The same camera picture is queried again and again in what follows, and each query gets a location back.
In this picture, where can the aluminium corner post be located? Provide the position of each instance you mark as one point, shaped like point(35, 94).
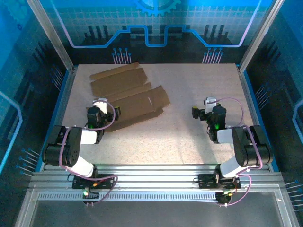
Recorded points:
point(261, 30)
point(48, 30)

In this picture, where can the grey framed shelf panel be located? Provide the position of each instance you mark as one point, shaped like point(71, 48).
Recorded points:
point(154, 212)

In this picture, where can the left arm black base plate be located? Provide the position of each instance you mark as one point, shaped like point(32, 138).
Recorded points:
point(106, 182)

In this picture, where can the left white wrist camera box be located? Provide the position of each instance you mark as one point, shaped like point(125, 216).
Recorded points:
point(102, 106)

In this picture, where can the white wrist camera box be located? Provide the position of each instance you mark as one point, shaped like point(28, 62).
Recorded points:
point(209, 104)
point(102, 106)

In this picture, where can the aluminium front frame rail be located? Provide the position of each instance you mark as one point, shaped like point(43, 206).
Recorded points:
point(154, 175)

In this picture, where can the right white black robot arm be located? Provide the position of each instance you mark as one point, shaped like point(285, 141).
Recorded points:
point(225, 136)

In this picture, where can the brown cardboard paper box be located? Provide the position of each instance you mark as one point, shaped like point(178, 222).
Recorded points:
point(132, 101)

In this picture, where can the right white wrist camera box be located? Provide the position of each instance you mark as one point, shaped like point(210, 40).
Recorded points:
point(209, 104)

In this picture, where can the aluminium side rail blue strip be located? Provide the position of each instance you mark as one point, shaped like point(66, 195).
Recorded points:
point(67, 87)
point(245, 87)

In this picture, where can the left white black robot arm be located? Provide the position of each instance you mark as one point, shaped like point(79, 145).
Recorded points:
point(87, 137)

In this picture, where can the black controller box with LED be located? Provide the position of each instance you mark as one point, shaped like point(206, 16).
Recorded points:
point(93, 195)
point(223, 198)

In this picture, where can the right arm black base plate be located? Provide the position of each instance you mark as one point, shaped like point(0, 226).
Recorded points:
point(206, 182)

